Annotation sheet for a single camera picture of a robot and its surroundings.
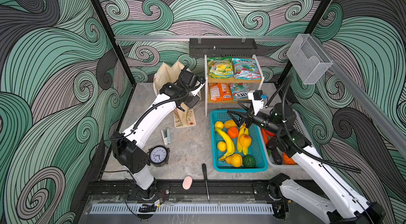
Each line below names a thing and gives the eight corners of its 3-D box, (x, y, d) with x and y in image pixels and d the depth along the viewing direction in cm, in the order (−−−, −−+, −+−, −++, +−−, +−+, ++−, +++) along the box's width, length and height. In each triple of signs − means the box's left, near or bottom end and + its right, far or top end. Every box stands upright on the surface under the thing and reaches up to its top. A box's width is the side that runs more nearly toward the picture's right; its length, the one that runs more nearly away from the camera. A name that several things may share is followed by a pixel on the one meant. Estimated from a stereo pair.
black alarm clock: (146, 166, 83) (144, 164, 80) (150, 147, 90) (148, 145, 87) (168, 166, 83) (166, 164, 80) (170, 147, 90) (169, 145, 87)
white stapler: (163, 145, 90) (162, 143, 88) (161, 132, 96) (160, 129, 94) (172, 143, 91) (171, 141, 89) (170, 130, 97) (169, 127, 95)
